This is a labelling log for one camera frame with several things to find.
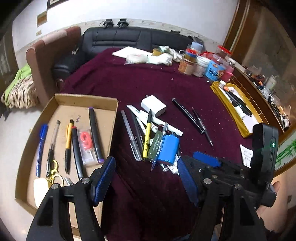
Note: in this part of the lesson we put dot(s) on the red lid clear jar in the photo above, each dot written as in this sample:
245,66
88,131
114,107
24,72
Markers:
223,52

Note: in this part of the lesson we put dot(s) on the white power adapter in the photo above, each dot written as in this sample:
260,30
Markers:
152,103

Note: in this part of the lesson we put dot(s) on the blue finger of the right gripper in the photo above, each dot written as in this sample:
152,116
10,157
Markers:
209,160

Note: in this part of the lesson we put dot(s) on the stacked tape rolls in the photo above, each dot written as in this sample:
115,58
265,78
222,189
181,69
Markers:
190,54

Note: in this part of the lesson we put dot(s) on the black marker pen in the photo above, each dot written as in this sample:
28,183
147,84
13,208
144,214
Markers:
188,116

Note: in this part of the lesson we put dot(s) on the yellow scissors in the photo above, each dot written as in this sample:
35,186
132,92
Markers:
54,174

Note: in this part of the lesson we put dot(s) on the green patterned blanket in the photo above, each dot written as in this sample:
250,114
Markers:
21,93

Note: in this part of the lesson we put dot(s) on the clear gel pen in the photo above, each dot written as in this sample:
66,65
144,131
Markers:
133,143

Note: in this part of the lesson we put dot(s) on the white paper slip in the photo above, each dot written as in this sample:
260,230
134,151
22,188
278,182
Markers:
246,155

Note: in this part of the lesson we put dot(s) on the blue battery pack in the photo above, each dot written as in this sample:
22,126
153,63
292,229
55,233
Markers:
169,150

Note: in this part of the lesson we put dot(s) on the black red pen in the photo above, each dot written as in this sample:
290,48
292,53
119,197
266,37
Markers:
77,154

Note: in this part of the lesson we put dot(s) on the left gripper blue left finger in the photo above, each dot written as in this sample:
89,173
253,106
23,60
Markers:
101,178

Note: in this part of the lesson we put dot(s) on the red item plastic bag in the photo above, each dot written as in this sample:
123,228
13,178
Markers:
87,148

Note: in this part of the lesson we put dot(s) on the yellow black pen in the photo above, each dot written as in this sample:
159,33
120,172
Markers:
147,135

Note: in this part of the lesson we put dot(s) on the purple capped black marker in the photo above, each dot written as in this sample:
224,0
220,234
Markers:
95,136

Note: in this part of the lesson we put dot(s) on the clear blue ballpoint pen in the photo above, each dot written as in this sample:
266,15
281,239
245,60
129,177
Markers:
165,128

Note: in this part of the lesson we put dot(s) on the yellow black mechanical pencil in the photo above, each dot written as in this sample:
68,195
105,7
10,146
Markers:
68,146

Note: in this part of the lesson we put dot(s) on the white paper sheet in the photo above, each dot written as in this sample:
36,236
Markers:
127,51

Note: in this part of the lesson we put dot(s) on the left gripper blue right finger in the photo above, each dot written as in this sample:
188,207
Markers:
187,168

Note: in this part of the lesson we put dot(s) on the brown armchair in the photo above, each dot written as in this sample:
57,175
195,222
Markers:
42,56

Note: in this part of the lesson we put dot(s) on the pink container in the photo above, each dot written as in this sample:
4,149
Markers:
228,73

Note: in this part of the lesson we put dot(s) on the white eraser block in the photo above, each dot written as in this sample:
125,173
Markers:
41,187

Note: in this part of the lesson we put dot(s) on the white gloves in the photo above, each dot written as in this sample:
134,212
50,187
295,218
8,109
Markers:
167,58

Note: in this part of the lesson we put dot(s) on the blue labelled plastic jar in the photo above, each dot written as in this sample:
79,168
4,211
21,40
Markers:
216,68

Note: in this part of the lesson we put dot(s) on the yellow tray with pens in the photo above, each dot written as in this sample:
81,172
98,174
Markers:
244,122

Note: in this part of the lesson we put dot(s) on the white tube long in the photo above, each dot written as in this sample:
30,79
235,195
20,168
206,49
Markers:
142,115

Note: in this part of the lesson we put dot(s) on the clear black ballpoint pen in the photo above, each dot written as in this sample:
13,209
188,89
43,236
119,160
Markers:
51,149

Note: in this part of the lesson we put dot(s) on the blue marker pen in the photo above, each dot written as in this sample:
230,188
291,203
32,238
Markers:
42,137

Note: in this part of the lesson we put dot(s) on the white plastic tub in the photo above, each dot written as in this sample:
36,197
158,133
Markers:
201,66

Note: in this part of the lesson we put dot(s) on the cardboard tray box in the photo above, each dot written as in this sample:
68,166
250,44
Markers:
67,211

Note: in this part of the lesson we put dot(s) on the black slim pen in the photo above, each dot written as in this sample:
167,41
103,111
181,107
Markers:
138,134

